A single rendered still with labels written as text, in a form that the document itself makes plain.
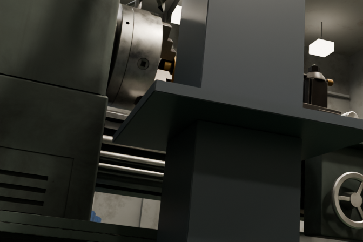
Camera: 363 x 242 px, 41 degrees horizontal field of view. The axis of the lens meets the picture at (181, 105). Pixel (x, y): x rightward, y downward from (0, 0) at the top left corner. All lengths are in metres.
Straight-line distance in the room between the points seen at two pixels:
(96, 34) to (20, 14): 0.19
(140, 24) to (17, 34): 0.38
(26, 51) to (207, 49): 0.50
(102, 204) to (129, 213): 0.63
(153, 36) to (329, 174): 0.64
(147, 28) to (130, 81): 0.16
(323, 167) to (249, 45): 0.63
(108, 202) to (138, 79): 9.79
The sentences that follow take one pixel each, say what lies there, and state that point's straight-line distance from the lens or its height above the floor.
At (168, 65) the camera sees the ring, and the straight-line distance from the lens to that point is 1.54.
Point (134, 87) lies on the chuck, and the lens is 1.41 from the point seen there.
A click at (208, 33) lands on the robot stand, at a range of 0.89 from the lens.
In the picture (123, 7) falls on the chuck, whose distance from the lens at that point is 1.47.
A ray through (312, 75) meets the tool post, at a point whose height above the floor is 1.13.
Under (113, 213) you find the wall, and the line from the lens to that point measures 11.14.
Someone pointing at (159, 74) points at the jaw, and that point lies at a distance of 1.52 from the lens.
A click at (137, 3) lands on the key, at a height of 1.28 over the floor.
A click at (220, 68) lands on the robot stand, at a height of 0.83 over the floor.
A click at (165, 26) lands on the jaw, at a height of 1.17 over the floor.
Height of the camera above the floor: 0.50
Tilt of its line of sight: 17 degrees up
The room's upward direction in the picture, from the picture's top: 6 degrees clockwise
